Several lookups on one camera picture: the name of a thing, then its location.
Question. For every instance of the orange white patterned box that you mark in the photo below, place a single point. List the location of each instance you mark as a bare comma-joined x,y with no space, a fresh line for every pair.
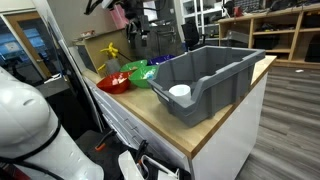
87,33

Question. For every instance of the white paper cup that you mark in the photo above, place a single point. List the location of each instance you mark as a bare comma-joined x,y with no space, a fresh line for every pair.
180,91

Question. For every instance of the white drawer cabinet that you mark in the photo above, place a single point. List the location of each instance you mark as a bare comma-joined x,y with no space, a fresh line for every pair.
226,143

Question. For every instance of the large green plastic bowl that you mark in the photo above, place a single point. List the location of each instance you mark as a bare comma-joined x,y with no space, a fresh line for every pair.
140,80

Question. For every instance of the white plastic bracket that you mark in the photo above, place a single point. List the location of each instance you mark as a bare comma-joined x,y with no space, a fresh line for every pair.
128,166

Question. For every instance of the wooden framed glass door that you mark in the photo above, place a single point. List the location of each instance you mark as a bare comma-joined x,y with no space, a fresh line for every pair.
23,17

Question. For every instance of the red plastic bowl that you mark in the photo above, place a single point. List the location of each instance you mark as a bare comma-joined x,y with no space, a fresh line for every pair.
113,85

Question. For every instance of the small green plastic bowl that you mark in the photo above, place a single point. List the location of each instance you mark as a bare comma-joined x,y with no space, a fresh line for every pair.
131,65

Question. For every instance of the grey plastic storage bin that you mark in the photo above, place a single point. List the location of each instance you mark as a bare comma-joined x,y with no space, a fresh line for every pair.
216,83

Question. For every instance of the crumpled white blue wrapper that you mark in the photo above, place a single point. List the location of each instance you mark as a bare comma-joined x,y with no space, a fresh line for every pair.
150,74

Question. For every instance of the silver metal cylinder cup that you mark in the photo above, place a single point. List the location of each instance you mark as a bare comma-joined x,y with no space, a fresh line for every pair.
113,66

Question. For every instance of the white shelving rack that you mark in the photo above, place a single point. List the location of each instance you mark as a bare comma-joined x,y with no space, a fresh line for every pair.
182,13

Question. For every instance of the blue plastic bowl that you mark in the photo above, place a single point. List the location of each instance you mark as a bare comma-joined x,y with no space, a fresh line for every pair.
160,60

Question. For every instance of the black orange bar clamp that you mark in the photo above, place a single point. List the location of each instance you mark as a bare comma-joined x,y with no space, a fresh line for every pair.
141,151
104,141

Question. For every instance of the white orange small pieces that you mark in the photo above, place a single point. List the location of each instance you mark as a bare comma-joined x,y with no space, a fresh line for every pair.
118,79

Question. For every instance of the black office chair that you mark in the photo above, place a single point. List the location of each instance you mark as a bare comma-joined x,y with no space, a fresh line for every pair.
190,35

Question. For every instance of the red flat panel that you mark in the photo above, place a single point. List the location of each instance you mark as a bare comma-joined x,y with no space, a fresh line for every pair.
118,16

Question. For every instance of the wooden shelf workbench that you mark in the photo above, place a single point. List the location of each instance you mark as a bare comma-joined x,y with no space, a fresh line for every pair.
270,32

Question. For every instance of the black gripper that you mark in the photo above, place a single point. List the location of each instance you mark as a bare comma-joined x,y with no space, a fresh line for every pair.
137,25

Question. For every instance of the wooden box with black panel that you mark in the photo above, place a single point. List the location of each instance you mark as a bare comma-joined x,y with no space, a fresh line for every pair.
100,45

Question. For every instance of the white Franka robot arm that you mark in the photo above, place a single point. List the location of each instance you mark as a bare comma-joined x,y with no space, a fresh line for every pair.
26,113

